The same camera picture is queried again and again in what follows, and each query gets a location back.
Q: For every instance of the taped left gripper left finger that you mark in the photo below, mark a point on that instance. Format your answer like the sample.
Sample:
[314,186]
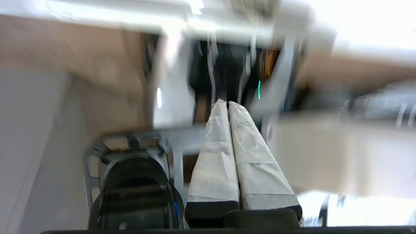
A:
[214,169]

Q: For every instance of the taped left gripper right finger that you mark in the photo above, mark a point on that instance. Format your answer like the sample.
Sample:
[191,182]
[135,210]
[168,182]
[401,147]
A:
[260,175]

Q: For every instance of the silver black robot base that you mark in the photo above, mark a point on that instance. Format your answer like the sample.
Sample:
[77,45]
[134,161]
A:
[227,71]

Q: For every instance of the glossy white drawer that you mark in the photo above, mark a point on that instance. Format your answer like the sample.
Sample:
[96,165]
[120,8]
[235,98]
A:
[97,16]

